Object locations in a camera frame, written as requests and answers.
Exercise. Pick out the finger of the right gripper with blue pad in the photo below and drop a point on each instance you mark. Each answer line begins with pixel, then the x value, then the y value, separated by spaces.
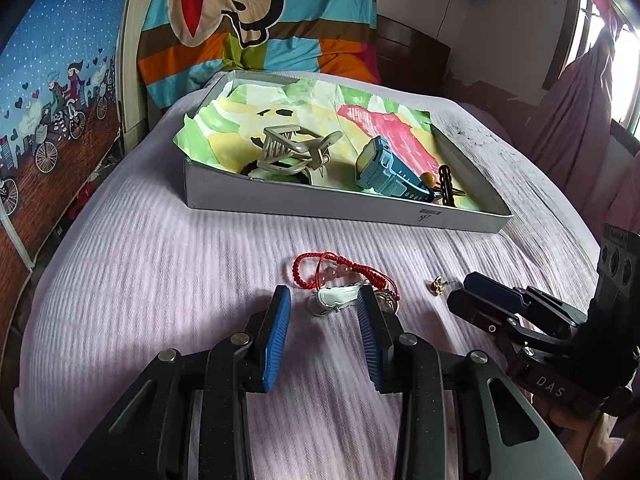
pixel 538 307
pixel 500 323

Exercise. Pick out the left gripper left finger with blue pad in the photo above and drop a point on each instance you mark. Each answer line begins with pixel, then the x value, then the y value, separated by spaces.
pixel 188 413

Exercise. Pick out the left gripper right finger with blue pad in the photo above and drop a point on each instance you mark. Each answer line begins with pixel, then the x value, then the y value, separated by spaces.
pixel 499 433

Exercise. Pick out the small gold charm earring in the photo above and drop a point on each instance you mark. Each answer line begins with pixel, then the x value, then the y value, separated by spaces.
pixel 439 285

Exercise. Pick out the black beaded hair clip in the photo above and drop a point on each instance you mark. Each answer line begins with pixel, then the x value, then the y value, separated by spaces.
pixel 441 187

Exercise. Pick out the white silver hair clip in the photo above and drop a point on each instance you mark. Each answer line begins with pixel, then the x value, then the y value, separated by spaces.
pixel 328 300

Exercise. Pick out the blue smart watch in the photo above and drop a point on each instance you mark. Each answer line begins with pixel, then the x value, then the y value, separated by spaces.
pixel 380 170

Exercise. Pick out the grey claw hair clip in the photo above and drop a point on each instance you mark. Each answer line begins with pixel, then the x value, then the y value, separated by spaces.
pixel 290 149

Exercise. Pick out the person's right hand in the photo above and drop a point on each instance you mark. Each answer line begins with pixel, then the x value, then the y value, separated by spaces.
pixel 588 440

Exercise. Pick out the pink ribbed bed cover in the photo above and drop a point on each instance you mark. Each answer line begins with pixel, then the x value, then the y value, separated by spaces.
pixel 139 272

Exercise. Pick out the pink pillow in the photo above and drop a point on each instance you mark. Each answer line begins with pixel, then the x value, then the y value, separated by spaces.
pixel 488 121

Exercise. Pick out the pink window curtain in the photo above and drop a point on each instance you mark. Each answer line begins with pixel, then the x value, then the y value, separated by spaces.
pixel 568 135

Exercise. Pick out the grey shallow box tray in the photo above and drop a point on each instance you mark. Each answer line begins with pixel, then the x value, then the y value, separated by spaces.
pixel 340 199

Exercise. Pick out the dark wooden headboard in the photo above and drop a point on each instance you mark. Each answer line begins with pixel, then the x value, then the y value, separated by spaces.
pixel 409 60

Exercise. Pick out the light wooden cabinet panel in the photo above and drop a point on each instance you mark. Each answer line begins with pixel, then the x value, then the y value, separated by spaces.
pixel 130 89

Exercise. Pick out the blue starry fabric wardrobe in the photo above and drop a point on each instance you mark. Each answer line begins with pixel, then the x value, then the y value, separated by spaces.
pixel 58 119

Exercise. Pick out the striped monkey cartoon blanket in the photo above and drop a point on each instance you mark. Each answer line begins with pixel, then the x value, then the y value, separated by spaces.
pixel 184 43

